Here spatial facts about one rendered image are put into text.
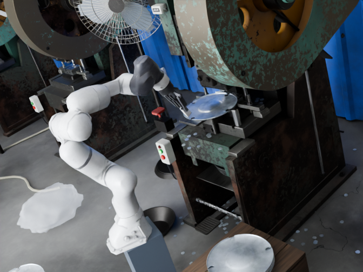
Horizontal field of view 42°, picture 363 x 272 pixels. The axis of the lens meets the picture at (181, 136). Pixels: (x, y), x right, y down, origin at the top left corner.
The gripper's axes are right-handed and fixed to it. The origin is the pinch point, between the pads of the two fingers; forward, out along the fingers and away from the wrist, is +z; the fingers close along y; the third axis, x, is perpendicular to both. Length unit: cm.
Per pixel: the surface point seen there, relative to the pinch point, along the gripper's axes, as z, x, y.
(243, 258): 28, -49, 52
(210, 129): 19.4, 2.7, 1.9
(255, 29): -26, 30, 40
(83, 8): -33, 39, -98
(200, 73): -4.1, 20.6, -1.7
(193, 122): 5.4, -2.9, 3.8
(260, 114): 21.1, 17.8, 25.2
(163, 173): 85, -8, -84
